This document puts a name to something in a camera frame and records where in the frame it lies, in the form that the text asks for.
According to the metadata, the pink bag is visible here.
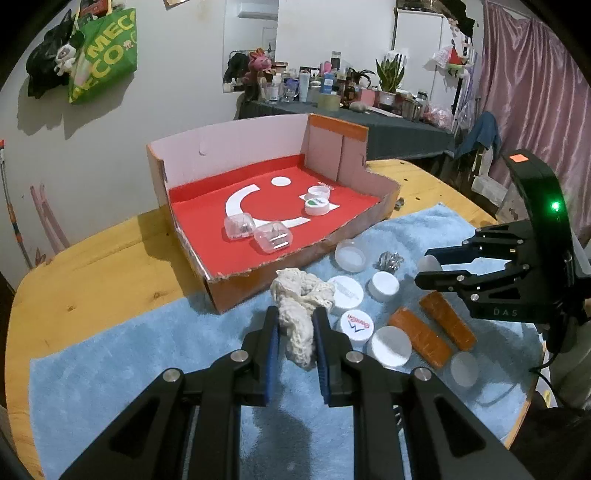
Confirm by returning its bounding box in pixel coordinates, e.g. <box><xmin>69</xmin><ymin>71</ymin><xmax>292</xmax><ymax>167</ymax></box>
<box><xmin>422</xmin><ymin>106</ymin><xmax>455</xmax><ymax>130</ymax></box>

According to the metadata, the potted green plant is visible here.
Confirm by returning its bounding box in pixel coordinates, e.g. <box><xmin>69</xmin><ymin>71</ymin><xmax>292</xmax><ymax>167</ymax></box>
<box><xmin>375</xmin><ymin>52</ymin><xmax>407</xmax><ymax>107</ymax></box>

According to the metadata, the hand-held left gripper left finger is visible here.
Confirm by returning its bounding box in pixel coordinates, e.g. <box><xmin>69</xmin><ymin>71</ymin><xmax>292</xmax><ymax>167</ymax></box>
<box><xmin>60</xmin><ymin>305</ymin><xmax>282</xmax><ymax>480</ymax></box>

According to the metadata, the black plush toy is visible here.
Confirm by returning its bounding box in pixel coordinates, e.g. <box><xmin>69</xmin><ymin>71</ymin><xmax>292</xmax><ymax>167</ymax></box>
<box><xmin>25</xmin><ymin>9</ymin><xmax>77</xmax><ymax>97</ymax></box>

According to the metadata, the white lid red blue logo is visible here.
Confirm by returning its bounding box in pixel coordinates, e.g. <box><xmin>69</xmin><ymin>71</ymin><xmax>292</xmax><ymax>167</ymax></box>
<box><xmin>338</xmin><ymin>310</ymin><xmax>374</xmax><ymax>344</ymax></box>

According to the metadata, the white fridge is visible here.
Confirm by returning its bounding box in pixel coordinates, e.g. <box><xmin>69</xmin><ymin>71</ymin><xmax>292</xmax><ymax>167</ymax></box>
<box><xmin>392</xmin><ymin>10</ymin><xmax>462</xmax><ymax>112</ymax></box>

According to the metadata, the green shopping bag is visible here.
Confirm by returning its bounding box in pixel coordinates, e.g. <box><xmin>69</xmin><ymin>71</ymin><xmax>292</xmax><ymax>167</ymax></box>
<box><xmin>68</xmin><ymin>7</ymin><xmax>139</xmax><ymax>104</ymax></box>

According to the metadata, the black cable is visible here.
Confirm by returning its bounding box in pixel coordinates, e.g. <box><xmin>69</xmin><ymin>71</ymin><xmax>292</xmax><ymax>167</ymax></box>
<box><xmin>529</xmin><ymin>353</ymin><xmax>561</xmax><ymax>398</ymax></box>

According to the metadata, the cream knitted scrunchie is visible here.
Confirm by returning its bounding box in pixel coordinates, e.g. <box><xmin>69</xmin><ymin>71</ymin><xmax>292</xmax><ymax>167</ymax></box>
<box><xmin>269</xmin><ymin>268</ymin><xmax>337</xmax><ymax>370</ymax></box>

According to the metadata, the blue fluffy towel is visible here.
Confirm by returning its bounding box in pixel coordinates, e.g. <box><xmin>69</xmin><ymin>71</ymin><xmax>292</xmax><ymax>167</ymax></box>
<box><xmin>28</xmin><ymin>203</ymin><xmax>546</xmax><ymax>480</ymax></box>

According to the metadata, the orange and white mop pole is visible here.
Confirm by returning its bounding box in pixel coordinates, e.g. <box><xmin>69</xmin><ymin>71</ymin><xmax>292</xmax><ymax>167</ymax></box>
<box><xmin>0</xmin><ymin>138</ymin><xmax>35</xmax><ymax>271</ymax></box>

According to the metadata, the dark cloth covered table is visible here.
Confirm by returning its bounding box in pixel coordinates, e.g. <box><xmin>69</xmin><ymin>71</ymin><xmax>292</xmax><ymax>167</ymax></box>
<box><xmin>238</xmin><ymin>99</ymin><xmax>458</xmax><ymax>162</ymax></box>

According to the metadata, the orange cardboard box red inside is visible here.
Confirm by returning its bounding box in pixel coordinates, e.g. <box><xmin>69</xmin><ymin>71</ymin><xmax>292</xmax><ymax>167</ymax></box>
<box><xmin>147</xmin><ymin>113</ymin><xmax>401</xmax><ymax>315</ymax></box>

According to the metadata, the clear plastic case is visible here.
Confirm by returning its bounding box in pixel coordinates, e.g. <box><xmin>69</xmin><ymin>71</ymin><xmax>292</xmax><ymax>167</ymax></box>
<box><xmin>253</xmin><ymin>220</ymin><xmax>295</xmax><ymax>254</ymax></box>
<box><xmin>223</xmin><ymin>212</ymin><xmax>256</xmax><ymax>241</ymax></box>

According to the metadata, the translucent round lid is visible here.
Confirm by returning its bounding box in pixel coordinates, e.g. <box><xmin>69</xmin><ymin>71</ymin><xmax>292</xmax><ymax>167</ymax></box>
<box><xmin>335</xmin><ymin>239</ymin><xmax>369</xmax><ymax>274</ymax></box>

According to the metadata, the wall mirror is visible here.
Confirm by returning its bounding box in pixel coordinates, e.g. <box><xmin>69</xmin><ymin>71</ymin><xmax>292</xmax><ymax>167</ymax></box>
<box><xmin>223</xmin><ymin>0</ymin><xmax>279</xmax><ymax>93</ymax></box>

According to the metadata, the glass jar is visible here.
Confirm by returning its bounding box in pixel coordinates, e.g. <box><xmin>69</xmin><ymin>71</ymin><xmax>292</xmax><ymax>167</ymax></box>
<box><xmin>402</xmin><ymin>95</ymin><xmax>428</xmax><ymax>121</ymax></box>

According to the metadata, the cluster of cosmetic bottles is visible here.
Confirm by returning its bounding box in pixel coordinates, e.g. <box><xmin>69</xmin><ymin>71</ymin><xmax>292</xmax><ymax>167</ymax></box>
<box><xmin>259</xmin><ymin>51</ymin><xmax>370</xmax><ymax>104</ymax></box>

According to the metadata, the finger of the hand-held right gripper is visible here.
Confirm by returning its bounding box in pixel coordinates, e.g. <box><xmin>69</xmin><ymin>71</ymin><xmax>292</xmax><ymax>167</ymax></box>
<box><xmin>414</xmin><ymin>260</ymin><xmax>528</xmax><ymax>297</ymax></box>
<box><xmin>424</xmin><ymin>220</ymin><xmax>533</xmax><ymax>267</ymax></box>

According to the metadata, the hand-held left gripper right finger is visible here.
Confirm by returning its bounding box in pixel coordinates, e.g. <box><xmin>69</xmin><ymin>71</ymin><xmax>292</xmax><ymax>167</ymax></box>
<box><xmin>311</xmin><ymin>307</ymin><xmax>509</xmax><ymax>480</ymax></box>

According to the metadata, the orange rectangular block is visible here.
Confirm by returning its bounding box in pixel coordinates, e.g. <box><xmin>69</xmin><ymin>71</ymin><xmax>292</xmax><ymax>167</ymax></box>
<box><xmin>387</xmin><ymin>307</ymin><xmax>453</xmax><ymax>367</ymax></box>
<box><xmin>418</xmin><ymin>292</ymin><xmax>477</xmax><ymax>352</ymax></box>

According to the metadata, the pink curtain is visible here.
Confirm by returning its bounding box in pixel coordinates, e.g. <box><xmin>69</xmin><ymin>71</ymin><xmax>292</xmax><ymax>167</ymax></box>
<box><xmin>475</xmin><ymin>0</ymin><xmax>591</xmax><ymax>204</ymax></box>

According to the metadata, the watermelon decoration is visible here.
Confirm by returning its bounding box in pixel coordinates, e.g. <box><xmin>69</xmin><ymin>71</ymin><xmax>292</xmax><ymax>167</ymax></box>
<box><xmin>431</xmin><ymin>44</ymin><xmax>476</xmax><ymax>77</ymax></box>

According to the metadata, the white plush toy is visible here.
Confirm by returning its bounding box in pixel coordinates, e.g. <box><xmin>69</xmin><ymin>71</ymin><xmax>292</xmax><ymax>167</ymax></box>
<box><xmin>55</xmin><ymin>44</ymin><xmax>79</xmax><ymax>75</ymax></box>

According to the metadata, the blue garment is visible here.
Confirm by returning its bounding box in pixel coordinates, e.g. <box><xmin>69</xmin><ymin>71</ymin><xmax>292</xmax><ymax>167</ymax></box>
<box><xmin>457</xmin><ymin>111</ymin><xmax>502</xmax><ymax>160</ymax></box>

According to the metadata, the pink bunny plush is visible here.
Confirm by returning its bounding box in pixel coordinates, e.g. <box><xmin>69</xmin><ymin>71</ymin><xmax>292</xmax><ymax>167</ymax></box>
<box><xmin>247</xmin><ymin>50</ymin><xmax>273</xmax><ymax>86</ymax></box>

